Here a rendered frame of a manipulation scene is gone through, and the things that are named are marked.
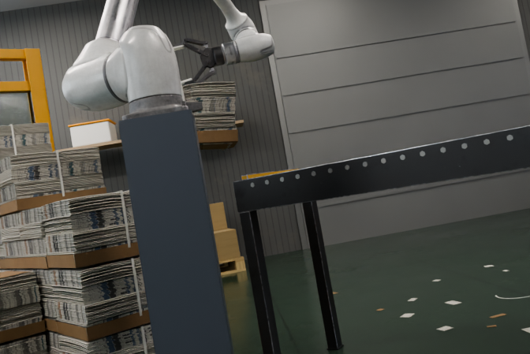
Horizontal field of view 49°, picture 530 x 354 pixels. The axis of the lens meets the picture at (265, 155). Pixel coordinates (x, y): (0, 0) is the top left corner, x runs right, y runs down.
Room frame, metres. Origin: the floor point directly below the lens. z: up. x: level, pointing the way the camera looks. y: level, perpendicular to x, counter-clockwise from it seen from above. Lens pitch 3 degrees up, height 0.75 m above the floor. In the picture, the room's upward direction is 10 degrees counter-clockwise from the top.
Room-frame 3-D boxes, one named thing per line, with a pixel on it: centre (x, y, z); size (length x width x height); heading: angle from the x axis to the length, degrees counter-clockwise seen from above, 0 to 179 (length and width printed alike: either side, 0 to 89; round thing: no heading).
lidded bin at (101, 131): (6.23, 1.79, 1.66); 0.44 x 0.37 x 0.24; 95
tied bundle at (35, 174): (2.51, 0.94, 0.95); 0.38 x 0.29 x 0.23; 128
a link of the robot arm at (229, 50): (2.30, 0.07, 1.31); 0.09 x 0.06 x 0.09; 6
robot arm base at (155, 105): (1.66, 0.26, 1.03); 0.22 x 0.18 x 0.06; 95
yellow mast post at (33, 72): (3.52, 1.32, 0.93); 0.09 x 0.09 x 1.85; 38
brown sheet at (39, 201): (2.51, 0.94, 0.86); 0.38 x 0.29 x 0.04; 128
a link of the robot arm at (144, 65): (1.66, 0.29, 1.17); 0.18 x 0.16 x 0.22; 62
